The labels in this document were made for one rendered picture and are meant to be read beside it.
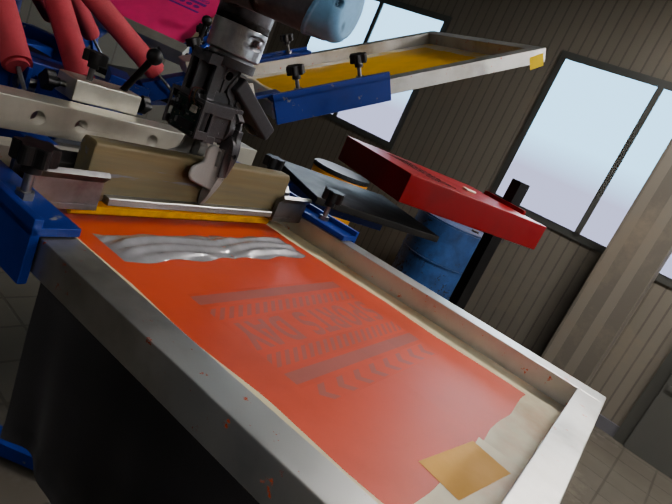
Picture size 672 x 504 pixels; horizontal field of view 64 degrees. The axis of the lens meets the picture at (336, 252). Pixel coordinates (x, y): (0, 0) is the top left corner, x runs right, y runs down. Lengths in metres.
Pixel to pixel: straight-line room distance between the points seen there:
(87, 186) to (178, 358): 0.32
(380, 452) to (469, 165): 3.79
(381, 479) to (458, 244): 3.06
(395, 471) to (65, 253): 0.36
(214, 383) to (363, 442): 0.16
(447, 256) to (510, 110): 1.26
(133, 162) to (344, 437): 0.44
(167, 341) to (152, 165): 0.35
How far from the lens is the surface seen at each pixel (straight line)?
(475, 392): 0.74
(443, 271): 3.53
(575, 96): 4.08
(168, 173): 0.78
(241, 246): 0.83
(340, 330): 0.70
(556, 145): 4.03
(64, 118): 0.94
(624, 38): 4.15
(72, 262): 0.55
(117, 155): 0.72
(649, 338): 3.88
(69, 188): 0.70
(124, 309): 0.49
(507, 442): 0.67
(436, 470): 0.54
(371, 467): 0.49
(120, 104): 1.04
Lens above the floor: 1.22
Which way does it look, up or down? 15 degrees down
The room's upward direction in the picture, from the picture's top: 24 degrees clockwise
